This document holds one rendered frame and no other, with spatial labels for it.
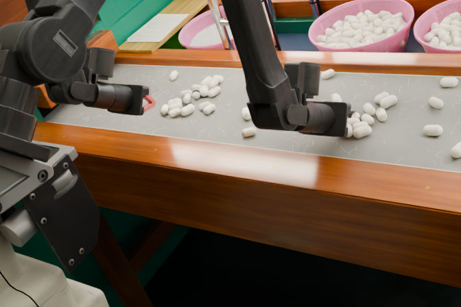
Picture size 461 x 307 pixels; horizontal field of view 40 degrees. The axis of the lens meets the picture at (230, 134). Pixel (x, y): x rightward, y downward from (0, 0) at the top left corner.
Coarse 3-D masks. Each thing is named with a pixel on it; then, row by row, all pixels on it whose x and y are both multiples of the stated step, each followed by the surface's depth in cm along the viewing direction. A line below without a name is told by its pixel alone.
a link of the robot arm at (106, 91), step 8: (96, 80) 133; (96, 88) 133; (104, 88) 134; (112, 88) 136; (96, 96) 133; (104, 96) 134; (112, 96) 136; (88, 104) 134; (96, 104) 134; (104, 104) 135; (112, 104) 137
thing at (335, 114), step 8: (320, 104) 120; (328, 104) 123; (336, 104) 122; (344, 104) 121; (328, 112) 120; (336, 112) 122; (344, 112) 121; (328, 120) 120; (336, 120) 122; (344, 120) 121; (320, 128) 119; (328, 128) 122; (336, 128) 122; (344, 128) 121; (344, 136) 122
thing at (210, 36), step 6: (204, 30) 198; (210, 30) 194; (216, 30) 195; (228, 30) 190; (198, 36) 193; (204, 36) 191; (210, 36) 192; (216, 36) 188; (192, 42) 192; (198, 42) 191; (204, 42) 190; (210, 42) 187; (216, 42) 185
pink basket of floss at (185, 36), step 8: (200, 16) 197; (208, 16) 198; (224, 16) 199; (192, 24) 196; (200, 24) 198; (208, 24) 199; (184, 32) 193; (184, 40) 190; (232, 40) 176; (192, 48) 180; (200, 48) 178; (208, 48) 178; (216, 48) 178
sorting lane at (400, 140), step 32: (128, 64) 190; (160, 96) 168; (224, 96) 158; (320, 96) 144; (352, 96) 140; (416, 96) 133; (448, 96) 130; (128, 128) 159; (160, 128) 155; (192, 128) 150; (224, 128) 146; (256, 128) 142; (352, 128) 131; (384, 128) 128; (416, 128) 124; (448, 128) 121; (384, 160) 120; (416, 160) 117; (448, 160) 114
